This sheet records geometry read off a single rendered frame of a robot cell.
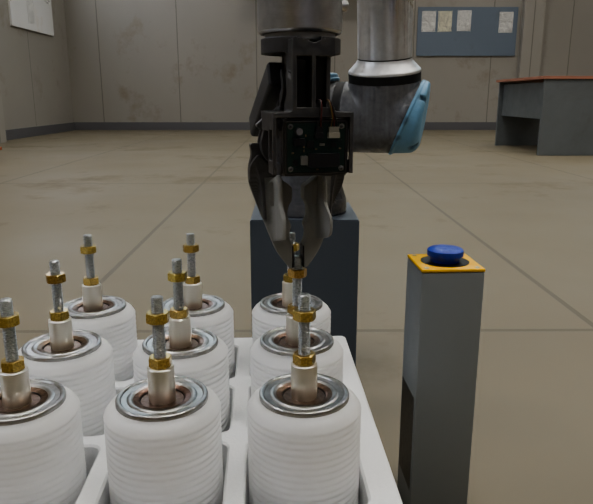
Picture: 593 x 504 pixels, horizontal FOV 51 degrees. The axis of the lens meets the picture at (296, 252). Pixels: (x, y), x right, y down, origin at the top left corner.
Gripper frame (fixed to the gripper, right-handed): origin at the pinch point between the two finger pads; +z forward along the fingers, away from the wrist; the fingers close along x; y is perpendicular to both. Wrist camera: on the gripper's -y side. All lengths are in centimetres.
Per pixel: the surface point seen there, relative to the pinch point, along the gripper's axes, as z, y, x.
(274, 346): 9.1, 2.0, -2.6
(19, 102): -9, -795, -184
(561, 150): 31, -429, 330
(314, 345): 9.1, 2.5, 1.3
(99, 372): 11.2, -0.2, -19.7
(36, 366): 9.5, 0.9, -25.2
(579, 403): 35, -23, 53
